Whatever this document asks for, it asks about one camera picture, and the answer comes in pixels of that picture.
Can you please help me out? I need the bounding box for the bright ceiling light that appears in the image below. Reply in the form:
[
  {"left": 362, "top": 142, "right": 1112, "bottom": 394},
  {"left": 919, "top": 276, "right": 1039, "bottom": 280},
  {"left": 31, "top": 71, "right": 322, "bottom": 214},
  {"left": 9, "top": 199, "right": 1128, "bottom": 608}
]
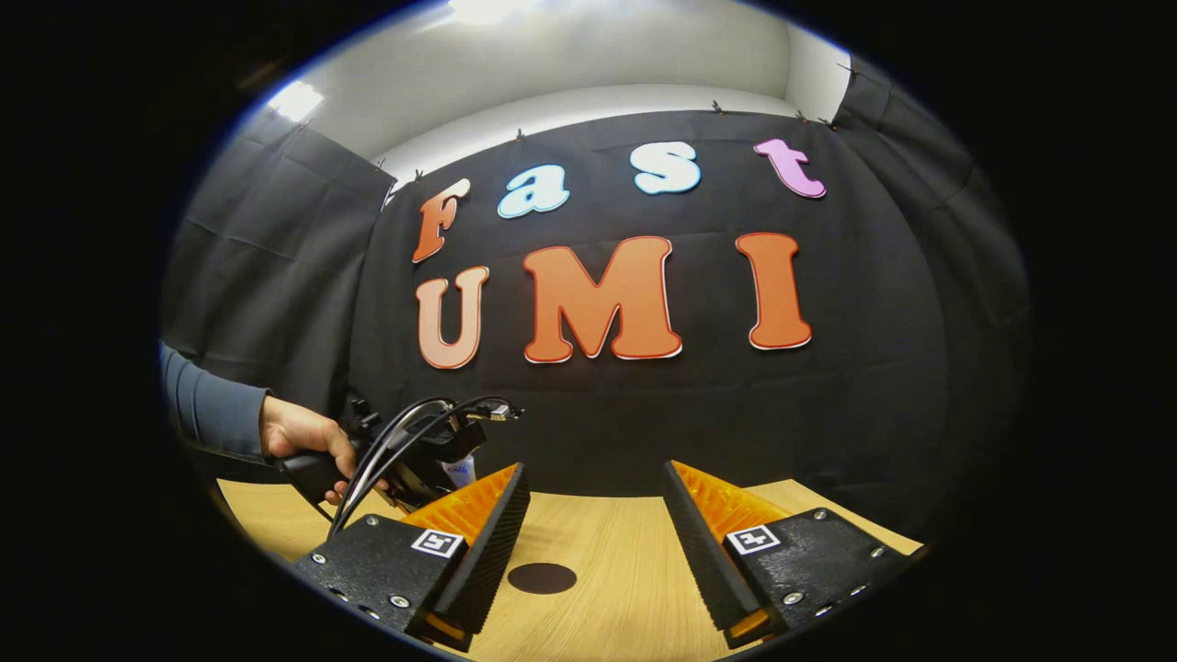
[{"left": 267, "top": 81, "right": 326, "bottom": 122}]

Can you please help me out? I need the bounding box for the black backdrop cloth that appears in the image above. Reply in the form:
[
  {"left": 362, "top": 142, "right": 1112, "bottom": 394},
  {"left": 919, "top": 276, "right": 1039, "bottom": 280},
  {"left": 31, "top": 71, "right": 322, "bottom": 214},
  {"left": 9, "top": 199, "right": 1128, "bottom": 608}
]
[{"left": 158, "top": 55, "right": 1031, "bottom": 543}]

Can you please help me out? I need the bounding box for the wooden desktop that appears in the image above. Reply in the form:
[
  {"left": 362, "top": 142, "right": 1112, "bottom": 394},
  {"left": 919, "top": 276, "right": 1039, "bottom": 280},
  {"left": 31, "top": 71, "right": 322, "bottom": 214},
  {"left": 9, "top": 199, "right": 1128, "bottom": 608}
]
[{"left": 216, "top": 476, "right": 925, "bottom": 662}]

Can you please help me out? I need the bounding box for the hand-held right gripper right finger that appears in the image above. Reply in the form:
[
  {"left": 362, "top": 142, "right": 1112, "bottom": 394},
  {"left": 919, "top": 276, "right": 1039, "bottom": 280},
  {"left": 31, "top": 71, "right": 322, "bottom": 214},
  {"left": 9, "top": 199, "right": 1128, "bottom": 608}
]
[{"left": 662, "top": 459, "right": 925, "bottom": 650}]

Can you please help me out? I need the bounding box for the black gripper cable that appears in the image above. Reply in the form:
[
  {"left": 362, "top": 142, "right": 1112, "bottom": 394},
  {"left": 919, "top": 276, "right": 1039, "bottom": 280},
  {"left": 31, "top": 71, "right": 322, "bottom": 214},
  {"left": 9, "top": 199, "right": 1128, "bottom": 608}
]
[{"left": 328, "top": 395, "right": 523, "bottom": 539}]

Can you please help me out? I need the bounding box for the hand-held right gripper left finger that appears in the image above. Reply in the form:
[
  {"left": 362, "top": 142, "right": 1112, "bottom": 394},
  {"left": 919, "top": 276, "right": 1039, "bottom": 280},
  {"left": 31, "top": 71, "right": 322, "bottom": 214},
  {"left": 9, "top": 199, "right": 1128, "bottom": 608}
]
[{"left": 292, "top": 462, "right": 532, "bottom": 654}]

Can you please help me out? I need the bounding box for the dark brown round coaster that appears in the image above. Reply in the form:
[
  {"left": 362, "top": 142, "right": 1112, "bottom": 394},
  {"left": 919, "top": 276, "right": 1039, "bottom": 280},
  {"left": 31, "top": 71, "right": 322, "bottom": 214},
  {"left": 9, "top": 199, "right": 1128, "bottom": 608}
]
[{"left": 508, "top": 563, "right": 578, "bottom": 595}]

